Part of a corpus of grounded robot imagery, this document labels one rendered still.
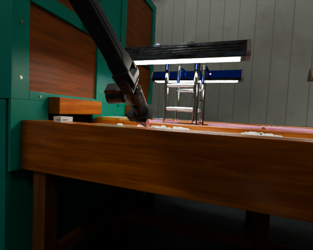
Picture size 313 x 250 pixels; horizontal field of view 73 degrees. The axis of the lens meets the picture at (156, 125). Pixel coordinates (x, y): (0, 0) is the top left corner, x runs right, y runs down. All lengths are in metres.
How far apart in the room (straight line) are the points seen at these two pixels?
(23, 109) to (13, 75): 0.13
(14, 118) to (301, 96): 2.68
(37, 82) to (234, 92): 2.45
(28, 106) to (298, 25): 2.79
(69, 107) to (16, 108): 0.20
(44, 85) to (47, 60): 0.10
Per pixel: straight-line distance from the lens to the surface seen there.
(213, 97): 3.07
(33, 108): 0.96
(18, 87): 0.92
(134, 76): 0.67
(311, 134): 1.03
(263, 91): 2.92
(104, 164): 0.70
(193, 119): 1.06
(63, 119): 0.84
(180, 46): 0.96
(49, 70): 1.04
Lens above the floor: 0.82
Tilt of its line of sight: 3 degrees down
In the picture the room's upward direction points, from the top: 3 degrees clockwise
